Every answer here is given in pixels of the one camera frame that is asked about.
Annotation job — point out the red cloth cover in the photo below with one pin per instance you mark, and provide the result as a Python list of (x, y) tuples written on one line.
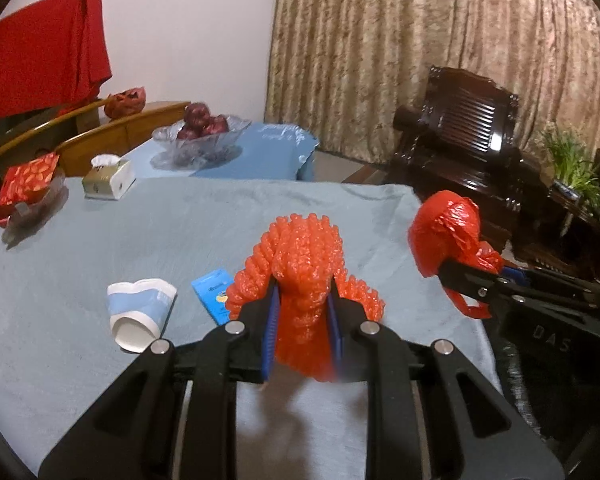
[(52, 52)]

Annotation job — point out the orange foam net pad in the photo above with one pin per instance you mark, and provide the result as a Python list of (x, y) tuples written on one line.
[(305, 256)]

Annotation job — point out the white blue paper cup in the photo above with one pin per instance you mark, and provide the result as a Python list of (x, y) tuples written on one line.
[(138, 312)]

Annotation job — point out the blue small card packet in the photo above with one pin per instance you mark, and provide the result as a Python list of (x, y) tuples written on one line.
[(211, 290)]

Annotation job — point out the dark wooden side table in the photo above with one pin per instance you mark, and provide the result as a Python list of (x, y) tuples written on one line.
[(557, 230)]

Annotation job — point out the red plastic bag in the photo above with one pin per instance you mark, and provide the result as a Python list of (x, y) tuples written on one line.
[(447, 226)]

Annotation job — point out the glass tray under gift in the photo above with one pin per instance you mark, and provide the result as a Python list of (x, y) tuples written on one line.
[(26, 220)]

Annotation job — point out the white tissue box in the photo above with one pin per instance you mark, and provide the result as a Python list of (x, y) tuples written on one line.
[(109, 178)]

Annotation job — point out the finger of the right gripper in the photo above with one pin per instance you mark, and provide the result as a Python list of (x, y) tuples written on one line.
[(471, 282)]

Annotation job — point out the beige patterned curtain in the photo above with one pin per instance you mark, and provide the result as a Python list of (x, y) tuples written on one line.
[(341, 68)]

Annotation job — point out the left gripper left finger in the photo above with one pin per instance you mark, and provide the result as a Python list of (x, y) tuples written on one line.
[(173, 409)]

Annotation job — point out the glass fruit bowl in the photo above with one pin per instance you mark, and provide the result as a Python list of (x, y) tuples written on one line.
[(210, 150)]

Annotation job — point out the green potted plant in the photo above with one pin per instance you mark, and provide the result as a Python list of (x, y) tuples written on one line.
[(573, 166)]

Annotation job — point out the dark wooden armchair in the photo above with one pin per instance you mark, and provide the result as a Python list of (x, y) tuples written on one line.
[(463, 141)]

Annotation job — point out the blue grey tablecloth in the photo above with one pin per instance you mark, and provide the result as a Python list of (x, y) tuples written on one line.
[(57, 354)]

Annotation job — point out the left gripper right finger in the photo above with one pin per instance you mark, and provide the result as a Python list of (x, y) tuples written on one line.
[(430, 413)]

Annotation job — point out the dark red apples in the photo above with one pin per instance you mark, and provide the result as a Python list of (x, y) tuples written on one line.
[(198, 122)]

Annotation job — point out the black trash bin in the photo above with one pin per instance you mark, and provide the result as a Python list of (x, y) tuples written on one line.
[(554, 384)]

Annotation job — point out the light blue small tablecloth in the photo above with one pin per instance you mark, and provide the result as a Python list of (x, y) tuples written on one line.
[(263, 151)]

